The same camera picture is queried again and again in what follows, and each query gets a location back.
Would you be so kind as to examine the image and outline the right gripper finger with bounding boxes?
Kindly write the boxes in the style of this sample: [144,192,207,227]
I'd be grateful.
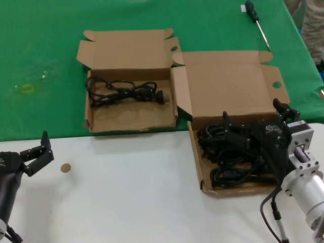
[272,98,302,124]
[222,110,253,150]

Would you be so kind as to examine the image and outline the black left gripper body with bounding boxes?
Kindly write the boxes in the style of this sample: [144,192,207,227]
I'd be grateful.
[0,151,27,221]

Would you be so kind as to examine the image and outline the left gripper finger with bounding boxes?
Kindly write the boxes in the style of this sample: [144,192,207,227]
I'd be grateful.
[19,131,55,177]

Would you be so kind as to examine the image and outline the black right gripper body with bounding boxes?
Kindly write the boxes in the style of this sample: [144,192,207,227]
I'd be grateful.
[250,118,292,184]

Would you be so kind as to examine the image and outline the black power cable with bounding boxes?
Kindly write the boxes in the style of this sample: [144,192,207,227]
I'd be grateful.
[217,148,269,168]
[210,166,279,189]
[86,76,171,107]
[197,123,228,159]

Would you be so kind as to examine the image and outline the empty open cardboard box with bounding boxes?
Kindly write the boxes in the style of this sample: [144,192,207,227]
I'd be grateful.
[76,27,182,134]

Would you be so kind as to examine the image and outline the person in beige clothes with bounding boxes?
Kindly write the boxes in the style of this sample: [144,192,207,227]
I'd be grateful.
[302,0,324,65]

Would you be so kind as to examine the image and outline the green table cloth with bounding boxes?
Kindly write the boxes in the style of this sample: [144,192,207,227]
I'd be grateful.
[0,0,324,142]

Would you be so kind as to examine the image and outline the cardboard box holding cables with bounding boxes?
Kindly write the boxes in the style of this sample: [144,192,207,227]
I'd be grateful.
[171,50,291,197]

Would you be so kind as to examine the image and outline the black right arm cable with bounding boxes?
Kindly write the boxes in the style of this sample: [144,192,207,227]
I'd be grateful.
[260,186,284,243]

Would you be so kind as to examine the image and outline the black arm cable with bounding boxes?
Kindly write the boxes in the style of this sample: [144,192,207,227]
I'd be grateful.
[4,224,23,243]
[260,186,284,243]

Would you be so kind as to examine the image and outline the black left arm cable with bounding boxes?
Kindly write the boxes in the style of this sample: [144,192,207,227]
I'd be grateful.
[4,224,23,243]

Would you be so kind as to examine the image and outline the grey-plug right arm cable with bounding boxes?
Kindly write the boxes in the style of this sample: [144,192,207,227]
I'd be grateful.
[271,194,290,243]

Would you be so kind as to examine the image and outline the green-handled screwdriver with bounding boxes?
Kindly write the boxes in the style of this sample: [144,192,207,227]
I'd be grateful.
[245,0,271,51]

